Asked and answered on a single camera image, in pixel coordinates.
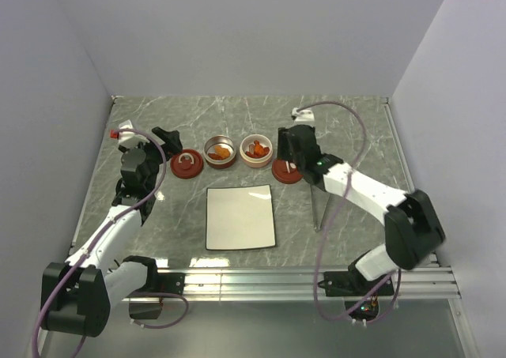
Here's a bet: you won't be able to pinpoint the red lid with ring handle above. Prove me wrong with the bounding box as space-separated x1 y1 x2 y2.
170 149 204 179

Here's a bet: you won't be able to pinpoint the large orange drumstick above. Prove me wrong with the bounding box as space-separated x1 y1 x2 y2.
253 140 268 159

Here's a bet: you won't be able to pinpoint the red lid with white tab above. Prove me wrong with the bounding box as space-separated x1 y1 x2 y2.
271 159 303 184

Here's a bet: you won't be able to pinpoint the metal tongs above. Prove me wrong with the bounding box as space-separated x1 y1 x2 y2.
310 186 335 232

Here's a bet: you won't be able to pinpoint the dark red curved sausage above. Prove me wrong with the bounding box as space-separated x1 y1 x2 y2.
208 153 222 160

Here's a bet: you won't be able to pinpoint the orange fried chicken piece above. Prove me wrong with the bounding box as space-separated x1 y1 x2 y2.
214 145 231 160

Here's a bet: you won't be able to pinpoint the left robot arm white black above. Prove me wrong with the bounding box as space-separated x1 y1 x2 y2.
36 122 183 337

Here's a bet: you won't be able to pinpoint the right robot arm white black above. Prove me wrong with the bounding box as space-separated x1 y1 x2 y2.
278 125 446 295

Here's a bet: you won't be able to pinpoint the pink cream round container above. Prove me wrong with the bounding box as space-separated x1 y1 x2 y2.
238 134 274 168

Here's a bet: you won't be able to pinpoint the steel bowl red base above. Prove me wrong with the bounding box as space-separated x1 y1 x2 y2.
203 135 236 169

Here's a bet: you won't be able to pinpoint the white square plate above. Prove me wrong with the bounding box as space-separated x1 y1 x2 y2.
206 185 276 251

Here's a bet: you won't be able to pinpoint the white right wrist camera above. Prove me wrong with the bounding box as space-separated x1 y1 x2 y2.
291 107 315 125

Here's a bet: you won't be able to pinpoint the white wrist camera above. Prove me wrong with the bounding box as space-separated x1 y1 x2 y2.
110 120 141 149
291 107 315 125

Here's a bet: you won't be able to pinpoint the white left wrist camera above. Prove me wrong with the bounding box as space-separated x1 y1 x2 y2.
110 120 141 149

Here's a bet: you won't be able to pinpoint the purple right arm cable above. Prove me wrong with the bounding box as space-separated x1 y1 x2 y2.
294 100 402 326

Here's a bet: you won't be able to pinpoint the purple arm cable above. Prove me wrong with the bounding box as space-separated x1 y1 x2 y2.
294 100 402 326
30 129 190 358

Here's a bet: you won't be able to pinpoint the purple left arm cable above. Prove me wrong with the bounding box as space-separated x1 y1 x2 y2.
30 129 190 358

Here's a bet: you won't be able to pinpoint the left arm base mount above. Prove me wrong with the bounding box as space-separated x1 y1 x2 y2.
123 255 190 330

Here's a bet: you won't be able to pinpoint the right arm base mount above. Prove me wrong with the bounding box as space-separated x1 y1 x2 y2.
318 270 387 297

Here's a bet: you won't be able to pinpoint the aluminium rail frame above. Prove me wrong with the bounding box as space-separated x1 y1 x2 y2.
72 96 474 357

